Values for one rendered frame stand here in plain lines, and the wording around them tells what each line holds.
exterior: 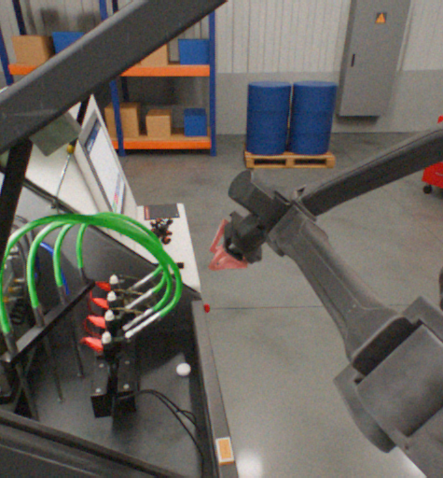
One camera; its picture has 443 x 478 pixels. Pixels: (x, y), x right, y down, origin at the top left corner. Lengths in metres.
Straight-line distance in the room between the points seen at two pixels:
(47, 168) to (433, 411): 1.04
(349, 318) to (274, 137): 5.21
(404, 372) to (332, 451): 1.83
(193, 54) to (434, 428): 5.80
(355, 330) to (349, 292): 0.05
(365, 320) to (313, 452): 1.77
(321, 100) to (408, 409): 5.32
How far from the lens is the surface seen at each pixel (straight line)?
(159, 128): 6.19
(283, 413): 2.23
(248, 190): 0.66
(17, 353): 1.02
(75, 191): 1.18
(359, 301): 0.41
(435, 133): 0.78
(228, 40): 7.19
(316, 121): 5.61
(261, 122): 5.51
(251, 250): 0.76
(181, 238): 1.61
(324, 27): 7.43
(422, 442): 0.34
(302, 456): 2.11
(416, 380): 0.33
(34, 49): 6.38
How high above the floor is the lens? 1.74
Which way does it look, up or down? 29 degrees down
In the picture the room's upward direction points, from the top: straight up
